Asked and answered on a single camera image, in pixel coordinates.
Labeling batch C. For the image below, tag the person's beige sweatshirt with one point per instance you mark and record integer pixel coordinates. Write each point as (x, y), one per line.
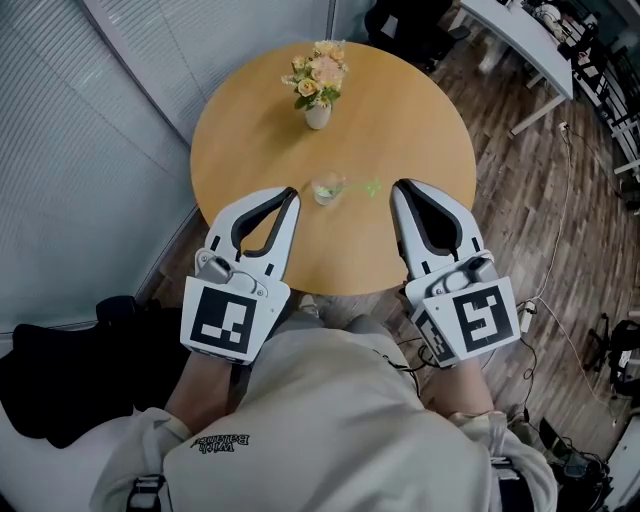
(325, 425)

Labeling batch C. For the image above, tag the white power strip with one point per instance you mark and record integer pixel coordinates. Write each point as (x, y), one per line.
(526, 316)

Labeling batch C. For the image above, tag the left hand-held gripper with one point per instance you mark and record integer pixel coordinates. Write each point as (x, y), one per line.
(222, 315)

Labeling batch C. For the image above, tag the person's shoe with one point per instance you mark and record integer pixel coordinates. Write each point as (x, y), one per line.
(309, 305)

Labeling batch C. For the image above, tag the black office chair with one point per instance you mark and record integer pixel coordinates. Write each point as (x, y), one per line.
(410, 27)

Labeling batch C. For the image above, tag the pale flower bouquet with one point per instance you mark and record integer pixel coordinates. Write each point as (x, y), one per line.
(317, 75)

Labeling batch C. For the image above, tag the white desk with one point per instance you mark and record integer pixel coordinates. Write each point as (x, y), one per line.
(525, 45)

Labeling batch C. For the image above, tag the white vase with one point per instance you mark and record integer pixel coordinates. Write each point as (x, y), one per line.
(318, 117)

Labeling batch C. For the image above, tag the black bag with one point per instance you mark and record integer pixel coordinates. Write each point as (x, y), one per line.
(75, 370)

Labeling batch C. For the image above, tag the green star stick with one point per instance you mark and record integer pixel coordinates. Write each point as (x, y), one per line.
(367, 187)

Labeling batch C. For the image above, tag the clear glass cup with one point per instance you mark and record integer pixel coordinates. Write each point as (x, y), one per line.
(327, 190)

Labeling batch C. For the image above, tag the person's left forearm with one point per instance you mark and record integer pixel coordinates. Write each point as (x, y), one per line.
(205, 390)

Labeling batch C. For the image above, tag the person's right forearm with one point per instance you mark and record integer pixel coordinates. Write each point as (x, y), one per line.
(460, 390)

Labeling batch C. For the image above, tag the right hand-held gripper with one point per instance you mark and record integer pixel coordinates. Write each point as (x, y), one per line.
(482, 315)

